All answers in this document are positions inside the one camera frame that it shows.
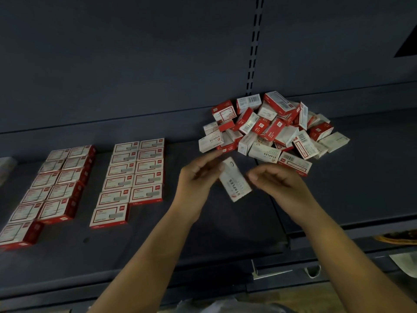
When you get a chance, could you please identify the pile of red white boxes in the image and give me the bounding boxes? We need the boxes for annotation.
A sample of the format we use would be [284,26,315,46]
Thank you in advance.
[199,91,351,177]

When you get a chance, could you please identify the dark metal shelf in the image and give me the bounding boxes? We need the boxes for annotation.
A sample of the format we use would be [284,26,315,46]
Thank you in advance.
[0,0,417,313]

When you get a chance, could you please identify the brown packaged items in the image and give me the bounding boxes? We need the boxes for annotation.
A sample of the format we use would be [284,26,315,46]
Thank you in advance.
[374,229,417,246]

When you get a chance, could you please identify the person's left forearm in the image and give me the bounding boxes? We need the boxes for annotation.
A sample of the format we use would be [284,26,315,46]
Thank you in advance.
[88,208,203,313]

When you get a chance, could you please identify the white paper card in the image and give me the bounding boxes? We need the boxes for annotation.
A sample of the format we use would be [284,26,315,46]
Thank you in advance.
[251,260,294,281]

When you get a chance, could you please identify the person's left hand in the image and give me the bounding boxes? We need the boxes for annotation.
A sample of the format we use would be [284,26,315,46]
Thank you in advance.
[171,150,225,222]

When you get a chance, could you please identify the person's grey clothing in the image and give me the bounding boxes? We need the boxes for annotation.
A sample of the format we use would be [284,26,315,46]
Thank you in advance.
[176,298,288,313]

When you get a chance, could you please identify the person's right forearm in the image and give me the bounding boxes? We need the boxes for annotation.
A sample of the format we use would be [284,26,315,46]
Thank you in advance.
[290,205,417,313]

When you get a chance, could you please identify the person's right hand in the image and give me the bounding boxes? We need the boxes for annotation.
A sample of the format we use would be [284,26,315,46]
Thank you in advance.
[246,163,320,226]

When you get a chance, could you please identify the clear packaged insoles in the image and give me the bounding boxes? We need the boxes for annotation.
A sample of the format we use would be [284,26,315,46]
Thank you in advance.
[390,251,417,279]

